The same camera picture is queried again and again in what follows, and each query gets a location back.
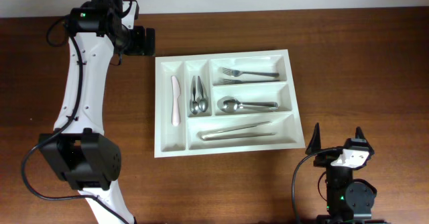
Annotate white plastic cutlery tray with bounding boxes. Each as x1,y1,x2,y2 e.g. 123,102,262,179
154,50,304,158

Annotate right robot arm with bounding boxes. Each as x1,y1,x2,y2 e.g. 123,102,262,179
306,123,377,223

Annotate metal serrated tongs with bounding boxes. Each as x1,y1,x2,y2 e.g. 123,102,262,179
198,121,275,142

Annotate left black cable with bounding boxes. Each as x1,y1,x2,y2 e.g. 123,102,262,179
20,0,135,224

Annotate small metal teaspoon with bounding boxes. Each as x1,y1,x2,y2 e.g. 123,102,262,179
198,76,208,112
190,76,199,115

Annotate black cable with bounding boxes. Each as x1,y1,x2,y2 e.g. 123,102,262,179
290,146,343,224
20,0,135,224

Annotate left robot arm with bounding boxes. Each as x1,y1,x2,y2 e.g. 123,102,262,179
34,0,156,223

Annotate right black cable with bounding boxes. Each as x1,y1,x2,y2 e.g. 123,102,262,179
290,146,343,224

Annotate pink plastic knife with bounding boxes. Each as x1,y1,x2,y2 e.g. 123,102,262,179
171,76,181,127

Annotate large metal spoon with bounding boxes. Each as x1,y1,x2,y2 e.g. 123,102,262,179
219,96,279,108
219,101,278,113

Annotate metal fork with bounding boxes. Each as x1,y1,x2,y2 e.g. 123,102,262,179
221,68,280,78
221,78,280,85

